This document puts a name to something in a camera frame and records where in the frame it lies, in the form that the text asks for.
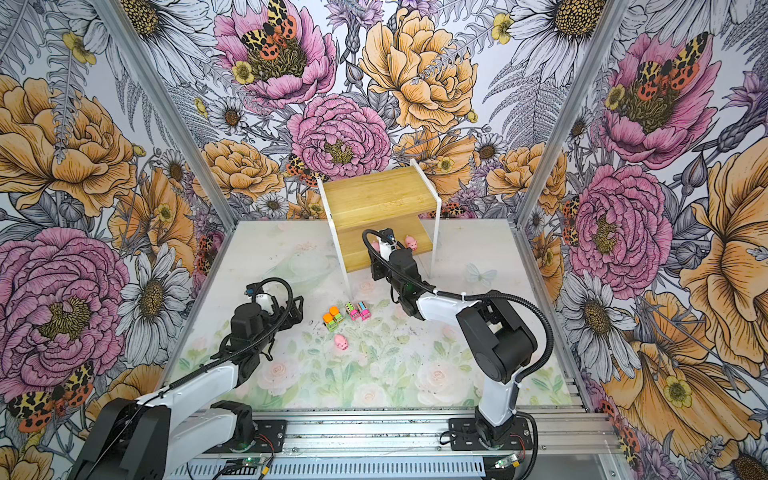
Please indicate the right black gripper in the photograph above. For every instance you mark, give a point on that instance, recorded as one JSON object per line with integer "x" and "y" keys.
{"x": 376, "y": 269}

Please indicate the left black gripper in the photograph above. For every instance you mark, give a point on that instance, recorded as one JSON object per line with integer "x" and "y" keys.
{"x": 297, "y": 316}

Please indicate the pink teal striped toy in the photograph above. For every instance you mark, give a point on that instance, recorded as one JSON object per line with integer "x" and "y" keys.
{"x": 364, "y": 311}

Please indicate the pink green striped toy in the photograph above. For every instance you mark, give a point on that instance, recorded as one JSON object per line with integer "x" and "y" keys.
{"x": 352, "y": 311}

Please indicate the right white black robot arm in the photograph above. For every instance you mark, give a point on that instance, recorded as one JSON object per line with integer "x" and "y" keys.
{"x": 508, "y": 336}

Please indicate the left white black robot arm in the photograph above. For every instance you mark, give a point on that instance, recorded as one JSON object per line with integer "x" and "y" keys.
{"x": 151, "y": 436}

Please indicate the orange green toy car upper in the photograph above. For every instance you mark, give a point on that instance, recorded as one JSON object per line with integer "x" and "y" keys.
{"x": 335, "y": 313}

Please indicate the orange green toy car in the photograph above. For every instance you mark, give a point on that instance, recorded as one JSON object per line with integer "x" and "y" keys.
{"x": 330, "y": 322}
{"x": 335, "y": 313}

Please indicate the orange green toy car lower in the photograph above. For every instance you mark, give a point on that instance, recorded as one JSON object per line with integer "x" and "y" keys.
{"x": 330, "y": 322}

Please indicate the green circuit board left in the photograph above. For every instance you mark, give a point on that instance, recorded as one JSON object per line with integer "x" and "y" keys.
{"x": 249, "y": 465}

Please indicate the green circuit board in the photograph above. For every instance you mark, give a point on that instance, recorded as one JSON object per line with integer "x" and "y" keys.
{"x": 249, "y": 465}
{"x": 509, "y": 461}

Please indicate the green circuit board right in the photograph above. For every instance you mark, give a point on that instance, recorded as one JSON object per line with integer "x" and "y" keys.
{"x": 509, "y": 461}

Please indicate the wooden two-tier white-frame shelf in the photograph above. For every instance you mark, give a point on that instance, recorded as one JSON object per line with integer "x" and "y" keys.
{"x": 402, "y": 199}

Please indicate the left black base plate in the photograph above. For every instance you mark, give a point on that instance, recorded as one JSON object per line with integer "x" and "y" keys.
{"x": 264, "y": 436}

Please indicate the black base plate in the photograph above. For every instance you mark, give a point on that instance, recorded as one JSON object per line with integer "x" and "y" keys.
{"x": 264, "y": 436}
{"x": 475, "y": 434}

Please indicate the aluminium front rail frame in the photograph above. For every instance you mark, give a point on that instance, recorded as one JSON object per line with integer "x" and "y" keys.
{"x": 569, "y": 443}

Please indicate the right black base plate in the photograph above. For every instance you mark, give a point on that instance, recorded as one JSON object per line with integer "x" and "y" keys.
{"x": 475, "y": 434}

